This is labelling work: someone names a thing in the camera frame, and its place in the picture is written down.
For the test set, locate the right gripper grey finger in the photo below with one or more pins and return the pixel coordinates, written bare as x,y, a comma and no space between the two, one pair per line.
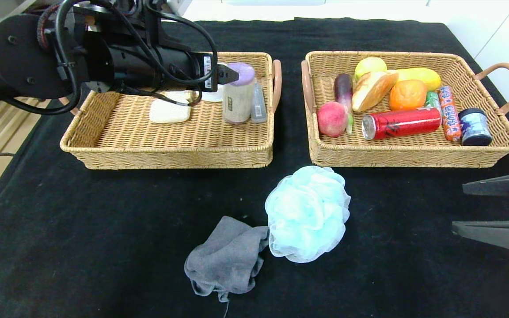
502,234
506,184

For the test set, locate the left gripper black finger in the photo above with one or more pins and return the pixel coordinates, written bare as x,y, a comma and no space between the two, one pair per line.
228,75

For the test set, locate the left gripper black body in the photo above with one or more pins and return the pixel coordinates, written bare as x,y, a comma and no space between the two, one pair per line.
208,72

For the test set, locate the purple trash bag roll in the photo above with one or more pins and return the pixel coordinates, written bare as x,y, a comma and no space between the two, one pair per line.
238,101

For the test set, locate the green gum box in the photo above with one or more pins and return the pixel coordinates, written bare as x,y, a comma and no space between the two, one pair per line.
432,100

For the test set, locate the red soda can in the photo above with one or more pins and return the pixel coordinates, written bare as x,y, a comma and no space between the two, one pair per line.
400,123

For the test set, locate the orange fruit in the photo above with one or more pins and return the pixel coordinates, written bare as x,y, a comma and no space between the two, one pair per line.
407,95

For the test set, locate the croissant bread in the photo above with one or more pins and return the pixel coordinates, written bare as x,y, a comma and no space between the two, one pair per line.
371,92

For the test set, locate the light blue bath sponge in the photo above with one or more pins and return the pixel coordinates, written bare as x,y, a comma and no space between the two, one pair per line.
307,216

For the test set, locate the grey cloth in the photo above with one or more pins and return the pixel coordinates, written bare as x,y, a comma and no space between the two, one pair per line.
228,260

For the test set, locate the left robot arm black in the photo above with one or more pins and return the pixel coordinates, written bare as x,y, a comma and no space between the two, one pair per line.
20,57

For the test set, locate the wicker basket holding toiletries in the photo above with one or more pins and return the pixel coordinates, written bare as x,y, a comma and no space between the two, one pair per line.
192,141

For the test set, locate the wicker basket holding food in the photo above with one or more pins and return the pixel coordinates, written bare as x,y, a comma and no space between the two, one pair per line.
396,150

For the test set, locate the white round bowl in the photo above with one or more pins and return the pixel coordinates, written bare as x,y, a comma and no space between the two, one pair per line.
214,96

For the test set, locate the small pale printed box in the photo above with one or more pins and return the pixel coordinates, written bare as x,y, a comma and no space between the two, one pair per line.
179,96

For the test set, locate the grey rectangular stick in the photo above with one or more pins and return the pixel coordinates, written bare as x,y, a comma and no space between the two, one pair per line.
260,108

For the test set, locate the white soap bar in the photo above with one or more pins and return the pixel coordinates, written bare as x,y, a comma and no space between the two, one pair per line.
169,114

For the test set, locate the dark blue jar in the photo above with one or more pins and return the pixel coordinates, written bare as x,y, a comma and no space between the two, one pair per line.
474,129

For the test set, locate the orange sausage snack tube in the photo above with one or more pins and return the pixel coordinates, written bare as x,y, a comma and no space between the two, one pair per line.
450,115

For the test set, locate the pink peach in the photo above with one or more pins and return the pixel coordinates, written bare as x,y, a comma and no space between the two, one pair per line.
332,119

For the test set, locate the purple eggplant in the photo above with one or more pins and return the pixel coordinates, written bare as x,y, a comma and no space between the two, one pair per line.
343,90

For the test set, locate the yellow oblong mango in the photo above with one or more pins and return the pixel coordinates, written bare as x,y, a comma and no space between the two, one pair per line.
420,76

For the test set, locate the yellow lemon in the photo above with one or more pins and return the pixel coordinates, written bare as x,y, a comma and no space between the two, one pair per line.
369,66

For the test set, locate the black table cloth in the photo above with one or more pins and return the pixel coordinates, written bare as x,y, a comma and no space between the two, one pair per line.
104,221

